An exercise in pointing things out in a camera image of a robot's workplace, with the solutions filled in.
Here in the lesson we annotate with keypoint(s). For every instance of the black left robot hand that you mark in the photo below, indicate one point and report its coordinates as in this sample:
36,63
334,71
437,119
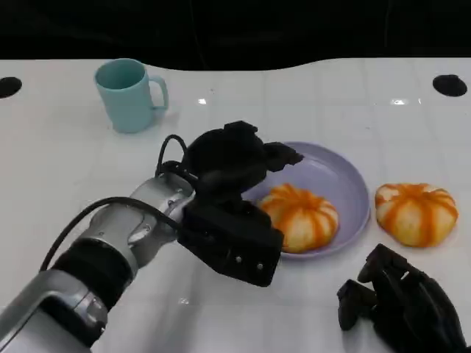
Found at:
228,158

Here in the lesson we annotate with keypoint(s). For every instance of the lilac plate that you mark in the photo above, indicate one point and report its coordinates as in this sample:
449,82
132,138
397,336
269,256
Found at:
338,173

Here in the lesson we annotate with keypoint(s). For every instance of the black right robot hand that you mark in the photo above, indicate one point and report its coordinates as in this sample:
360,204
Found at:
408,312

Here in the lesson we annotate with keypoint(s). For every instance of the pale green mug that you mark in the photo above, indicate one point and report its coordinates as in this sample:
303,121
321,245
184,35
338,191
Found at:
125,104

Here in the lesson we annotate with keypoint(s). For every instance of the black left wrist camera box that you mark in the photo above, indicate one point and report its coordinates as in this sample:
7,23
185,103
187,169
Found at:
235,242

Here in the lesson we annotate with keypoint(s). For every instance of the orange and white toy bread roll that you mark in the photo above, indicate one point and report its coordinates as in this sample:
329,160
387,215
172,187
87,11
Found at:
305,220
416,215

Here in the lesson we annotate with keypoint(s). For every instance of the black round table grommet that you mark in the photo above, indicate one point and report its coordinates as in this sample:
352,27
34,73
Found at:
449,85
8,86

